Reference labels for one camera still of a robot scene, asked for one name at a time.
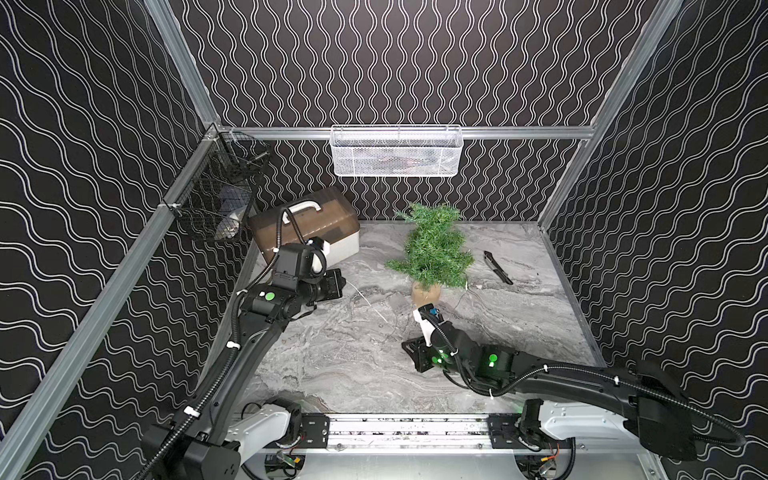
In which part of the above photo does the small green christmas tree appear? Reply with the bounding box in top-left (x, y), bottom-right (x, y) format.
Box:
top-left (386, 203), bottom-right (474, 307)

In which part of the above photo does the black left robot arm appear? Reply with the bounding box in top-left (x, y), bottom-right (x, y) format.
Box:
top-left (136, 207), bottom-right (346, 479)

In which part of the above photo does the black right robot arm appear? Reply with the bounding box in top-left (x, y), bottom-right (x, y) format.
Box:
top-left (402, 304), bottom-right (746, 461)

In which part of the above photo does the brown lid white storage box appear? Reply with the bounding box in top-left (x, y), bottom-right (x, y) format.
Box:
top-left (247, 187), bottom-right (360, 266)

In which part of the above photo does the black grey utility knife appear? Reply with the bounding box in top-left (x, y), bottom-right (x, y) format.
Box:
top-left (483, 251), bottom-right (514, 286)

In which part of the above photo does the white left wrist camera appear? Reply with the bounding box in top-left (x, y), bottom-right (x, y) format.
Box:
top-left (306, 236), bottom-right (331, 279)

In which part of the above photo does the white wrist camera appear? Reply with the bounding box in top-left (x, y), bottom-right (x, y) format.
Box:
top-left (413, 303), bottom-right (438, 347)
top-left (306, 236), bottom-right (331, 279)

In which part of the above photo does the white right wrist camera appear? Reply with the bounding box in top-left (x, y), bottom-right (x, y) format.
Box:
top-left (413, 303), bottom-right (438, 347)

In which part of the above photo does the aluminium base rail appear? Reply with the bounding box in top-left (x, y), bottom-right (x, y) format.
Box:
top-left (293, 413), bottom-right (568, 456)

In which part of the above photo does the white wire mesh basket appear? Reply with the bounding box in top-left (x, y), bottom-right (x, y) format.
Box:
top-left (329, 125), bottom-right (464, 178)

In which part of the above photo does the black wire mesh basket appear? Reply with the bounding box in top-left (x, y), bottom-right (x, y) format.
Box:
top-left (163, 123), bottom-right (274, 245)

